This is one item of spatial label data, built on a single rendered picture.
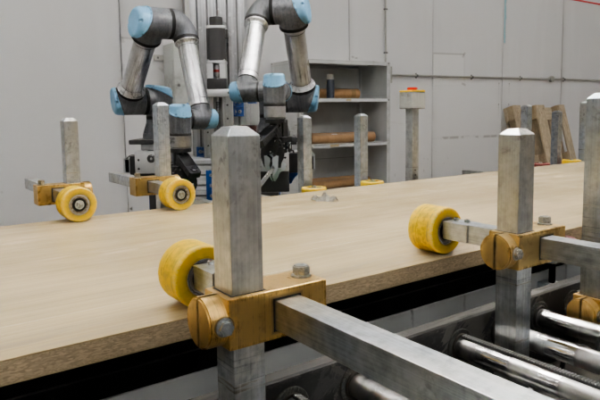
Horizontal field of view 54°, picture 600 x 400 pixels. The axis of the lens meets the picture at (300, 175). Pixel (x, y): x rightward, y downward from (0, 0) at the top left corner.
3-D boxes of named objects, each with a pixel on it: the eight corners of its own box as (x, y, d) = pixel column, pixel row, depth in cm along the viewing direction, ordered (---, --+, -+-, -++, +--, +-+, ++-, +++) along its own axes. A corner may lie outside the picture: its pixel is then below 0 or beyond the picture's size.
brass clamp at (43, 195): (33, 204, 151) (32, 184, 151) (87, 198, 159) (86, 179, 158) (38, 206, 146) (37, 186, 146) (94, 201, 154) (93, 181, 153)
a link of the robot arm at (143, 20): (145, 120, 256) (179, 21, 219) (111, 121, 248) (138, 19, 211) (139, 101, 262) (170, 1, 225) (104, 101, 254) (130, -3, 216)
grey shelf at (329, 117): (273, 249, 498) (270, 62, 482) (359, 237, 544) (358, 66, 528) (301, 260, 460) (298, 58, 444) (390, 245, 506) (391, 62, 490)
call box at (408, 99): (398, 111, 226) (398, 90, 225) (412, 111, 230) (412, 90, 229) (412, 111, 220) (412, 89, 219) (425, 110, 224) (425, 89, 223)
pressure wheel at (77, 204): (65, 179, 138) (96, 194, 142) (48, 210, 136) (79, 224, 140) (72, 181, 133) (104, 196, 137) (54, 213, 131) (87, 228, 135)
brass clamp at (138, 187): (129, 195, 166) (128, 177, 165) (173, 190, 174) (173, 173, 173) (137, 196, 161) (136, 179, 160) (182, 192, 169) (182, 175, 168)
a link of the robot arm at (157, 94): (178, 115, 257) (177, 84, 256) (147, 116, 250) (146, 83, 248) (168, 115, 267) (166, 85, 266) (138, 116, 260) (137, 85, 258)
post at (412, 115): (403, 225, 230) (404, 109, 225) (412, 223, 233) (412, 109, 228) (412, 227, 226) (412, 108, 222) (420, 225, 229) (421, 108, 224)
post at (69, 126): (70, 299, 157) (59, 117, 152) (83, 296, 159) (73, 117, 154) (73, 302, 154) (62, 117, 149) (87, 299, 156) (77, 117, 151)
